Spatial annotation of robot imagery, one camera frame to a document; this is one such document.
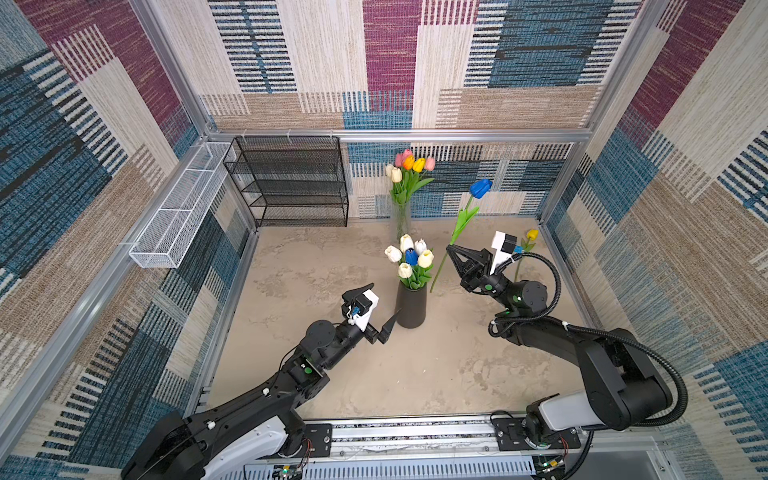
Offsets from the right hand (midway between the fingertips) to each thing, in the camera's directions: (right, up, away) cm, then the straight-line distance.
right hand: (445, 250), depth 70 cm
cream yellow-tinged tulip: (-5, -2, -3) cm, 6 cm away
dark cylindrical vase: (-6, -16, +19) cm, 25 cm away
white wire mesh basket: (-65, +4, +2) cm, 65 cm away
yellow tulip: (+40, +5, +42) cm, 59 cm away
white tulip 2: (-5, +1, +4) cm, 7 cm away
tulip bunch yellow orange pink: (-6, +24, +22) cm, 33 cm away
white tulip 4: (-11, +19, +27) cm, 35 cm away
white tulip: (-9, +2, +3) cm, 9 cm away
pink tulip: (-9, +29, +26) cm, 40 cm away
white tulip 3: (-9, -5, 0) cm, 10 cm away
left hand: (-14, -10, +1) cm, 17 cm away
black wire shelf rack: (-48, +25, +41) cm, 68 cm away
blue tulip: (-8, -1, 0) cm, 8 cm away
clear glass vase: (-8, +11, +36) cm, 38 cm away
